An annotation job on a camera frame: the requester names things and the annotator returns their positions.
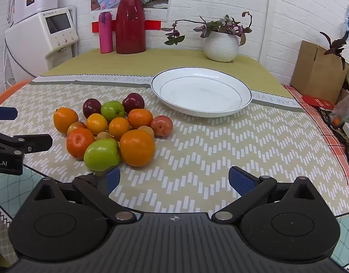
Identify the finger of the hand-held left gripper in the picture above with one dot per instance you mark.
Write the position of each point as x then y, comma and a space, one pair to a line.
29, 143
5, 113

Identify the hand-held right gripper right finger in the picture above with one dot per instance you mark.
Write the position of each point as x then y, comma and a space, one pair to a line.
241, 180

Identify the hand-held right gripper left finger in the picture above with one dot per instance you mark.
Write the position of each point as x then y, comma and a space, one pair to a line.
113, 177

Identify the large green apple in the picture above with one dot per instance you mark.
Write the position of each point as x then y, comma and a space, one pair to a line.
101, 155

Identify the large orange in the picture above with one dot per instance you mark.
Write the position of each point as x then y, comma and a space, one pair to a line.
137, 148

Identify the small brown fruit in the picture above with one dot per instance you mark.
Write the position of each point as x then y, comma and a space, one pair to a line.
104, 136
147, 130

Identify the mandarin orange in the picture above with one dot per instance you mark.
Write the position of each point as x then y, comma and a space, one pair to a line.
79, 143
140, 117

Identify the small pink red plum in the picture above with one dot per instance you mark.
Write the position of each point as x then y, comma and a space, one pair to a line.
75, 126

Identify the small yellow orange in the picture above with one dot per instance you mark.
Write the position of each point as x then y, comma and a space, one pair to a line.
96, 123

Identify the small green apple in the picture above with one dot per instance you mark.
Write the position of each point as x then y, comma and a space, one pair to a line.
112, 110

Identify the dark red apple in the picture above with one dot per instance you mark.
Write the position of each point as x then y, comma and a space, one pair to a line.
133, 101
91, 106

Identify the dark red apple back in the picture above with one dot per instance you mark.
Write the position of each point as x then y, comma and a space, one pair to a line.
133, 101

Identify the white plate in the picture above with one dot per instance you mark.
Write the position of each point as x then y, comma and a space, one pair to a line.
203, 91

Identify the white appliance with screen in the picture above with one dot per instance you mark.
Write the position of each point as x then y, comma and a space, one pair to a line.
26, 42

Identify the orange plaid blanket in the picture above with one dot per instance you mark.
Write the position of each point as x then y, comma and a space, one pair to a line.
308, 111

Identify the black patterned cloth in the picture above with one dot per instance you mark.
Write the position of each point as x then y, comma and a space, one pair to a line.
338, 136

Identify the red envelope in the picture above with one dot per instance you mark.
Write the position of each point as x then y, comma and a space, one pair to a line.
316, 101

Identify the pink bottle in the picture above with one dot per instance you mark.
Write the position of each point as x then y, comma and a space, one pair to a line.
105, 37

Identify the clear plastic bag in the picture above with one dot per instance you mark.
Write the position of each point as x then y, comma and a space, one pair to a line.
345, 108

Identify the cardboard box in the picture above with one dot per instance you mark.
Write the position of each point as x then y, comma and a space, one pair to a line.
313, 74

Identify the white pot purple plant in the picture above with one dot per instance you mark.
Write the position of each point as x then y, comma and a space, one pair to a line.
220, 47

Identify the red thermos jug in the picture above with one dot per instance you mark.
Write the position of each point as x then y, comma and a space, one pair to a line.
130, 25

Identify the dark purple plant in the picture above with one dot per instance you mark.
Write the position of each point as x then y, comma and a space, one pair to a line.
338, 47

